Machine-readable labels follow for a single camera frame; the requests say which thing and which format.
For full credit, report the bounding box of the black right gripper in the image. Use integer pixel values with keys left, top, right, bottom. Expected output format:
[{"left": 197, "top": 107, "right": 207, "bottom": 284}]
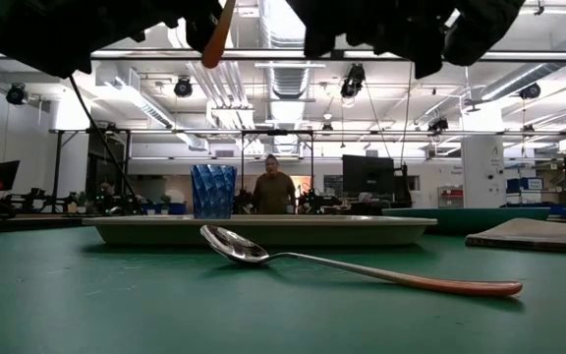
[{"left": 286, "top": 0, "right": 456, "bottom": 79}]

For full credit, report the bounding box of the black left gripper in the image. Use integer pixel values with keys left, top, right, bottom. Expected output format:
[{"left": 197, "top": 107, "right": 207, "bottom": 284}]
[{"left": 61, "top": 0, "right": 224, "bottom": 79}]

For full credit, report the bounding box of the fork with orange handle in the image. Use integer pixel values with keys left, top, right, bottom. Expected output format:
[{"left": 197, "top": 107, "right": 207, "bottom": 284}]
[{"left": 200, "top": 0, "right": 238, "bottom": 70}]

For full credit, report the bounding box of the blue faceted cup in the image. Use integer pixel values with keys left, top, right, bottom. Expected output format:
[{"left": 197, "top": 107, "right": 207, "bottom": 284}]
[{"left": 190, "top": 163, "right": 239, "bottom": 220}]

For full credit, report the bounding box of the spoon with orange handle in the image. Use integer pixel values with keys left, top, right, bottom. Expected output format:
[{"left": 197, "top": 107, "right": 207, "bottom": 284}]
[{"left": 199, "top": 224, "right": 524, "bottom": 298}]

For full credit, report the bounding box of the teal plate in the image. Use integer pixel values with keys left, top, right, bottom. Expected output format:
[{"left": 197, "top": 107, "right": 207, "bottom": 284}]
[{"left": 380, "top": 206, "right": 552, "bottom": 235}]

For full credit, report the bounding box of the beige plastic tray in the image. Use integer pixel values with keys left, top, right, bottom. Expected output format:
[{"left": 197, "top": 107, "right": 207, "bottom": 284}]
[{"left": 82, "top": 214, "right": 439, "bottom": 247}]

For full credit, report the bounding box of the person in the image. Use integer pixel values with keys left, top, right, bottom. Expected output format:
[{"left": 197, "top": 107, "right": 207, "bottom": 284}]
[
  {"left": 251, "top": 152, "right": 298, "bottom": 215},
  {"left": 98, "top": 181, "right": 116, "bottom": 207}
]

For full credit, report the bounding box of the red shelf cart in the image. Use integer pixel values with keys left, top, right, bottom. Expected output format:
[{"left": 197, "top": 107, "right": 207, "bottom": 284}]
[{"left": 437, "top": 185, "right": 465, "bottom": 209}]

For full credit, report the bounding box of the blue storage bin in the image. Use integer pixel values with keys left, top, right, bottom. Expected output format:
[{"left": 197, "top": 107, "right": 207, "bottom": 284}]
[{"left": 506, "top": 176, "right": 544, "bottom": 193}]

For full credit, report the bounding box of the green table mat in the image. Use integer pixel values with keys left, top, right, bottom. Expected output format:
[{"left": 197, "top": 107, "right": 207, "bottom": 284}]
[{"left": 0, "top": 223, "right": 566, "bottom": 354}]

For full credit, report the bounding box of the Acadia picture book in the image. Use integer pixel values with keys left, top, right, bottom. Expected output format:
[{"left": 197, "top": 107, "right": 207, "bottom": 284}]
[{"left": 464, "top": 217, "right": 566, "bottom": 256}]

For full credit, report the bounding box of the thin black cable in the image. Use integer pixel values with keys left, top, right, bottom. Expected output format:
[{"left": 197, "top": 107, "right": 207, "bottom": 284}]
[
  {"left": 399, "top": 61, "right": 414, "bottom": 166},
  {"left": 365, "top": 83, "right": 393, "bottom": 159}
]

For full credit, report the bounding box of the black rack frame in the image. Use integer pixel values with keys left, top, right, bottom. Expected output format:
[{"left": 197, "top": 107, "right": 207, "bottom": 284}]
[{"left": 49, "top": 128, "right": 132, "bottom": 213}]

